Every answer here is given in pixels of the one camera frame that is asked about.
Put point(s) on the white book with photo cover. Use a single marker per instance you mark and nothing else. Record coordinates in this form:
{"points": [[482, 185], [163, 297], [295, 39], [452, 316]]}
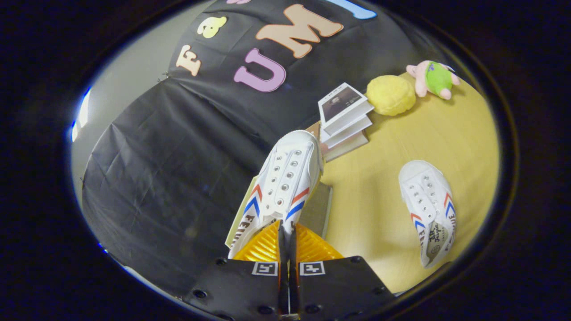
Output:
{"points": [[341, 104]]}

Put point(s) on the white canvas shoe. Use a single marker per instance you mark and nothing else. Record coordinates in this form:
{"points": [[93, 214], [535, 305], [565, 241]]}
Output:
{"points": [[426, 196], [290, 174]]}

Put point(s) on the plain white book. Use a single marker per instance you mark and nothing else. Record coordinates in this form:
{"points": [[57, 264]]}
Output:
{"points": [[352, 133]]}

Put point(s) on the green pink plush toy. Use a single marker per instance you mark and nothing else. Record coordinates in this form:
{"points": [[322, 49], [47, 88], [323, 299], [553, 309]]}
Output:
{"points": [[437, 78]]}

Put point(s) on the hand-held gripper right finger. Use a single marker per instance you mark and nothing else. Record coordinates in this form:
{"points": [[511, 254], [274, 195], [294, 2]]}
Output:
{"points": [[339, 290]]}

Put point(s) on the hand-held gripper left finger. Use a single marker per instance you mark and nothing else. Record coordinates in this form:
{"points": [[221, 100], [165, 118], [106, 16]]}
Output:
{"points": [[250, 290]]}

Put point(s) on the grey fabric storage box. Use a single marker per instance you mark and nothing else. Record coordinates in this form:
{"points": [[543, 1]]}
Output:
{"points": [[316, 209]]}

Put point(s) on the black backdrop cloth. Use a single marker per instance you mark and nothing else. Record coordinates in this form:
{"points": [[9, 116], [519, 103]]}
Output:
{"points": [[156, 178]]}

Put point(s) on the brown book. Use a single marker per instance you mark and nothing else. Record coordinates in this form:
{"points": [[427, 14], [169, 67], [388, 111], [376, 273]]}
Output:
{"points": [[314, 129]]}

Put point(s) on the thick beige-edged book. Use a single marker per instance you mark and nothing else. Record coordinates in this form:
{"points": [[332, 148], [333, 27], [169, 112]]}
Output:
{"points": [[350, 149]]}

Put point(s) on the yellow plush bun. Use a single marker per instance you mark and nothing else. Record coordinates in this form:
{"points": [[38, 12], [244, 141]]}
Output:
{"points": [[391, 95]]}

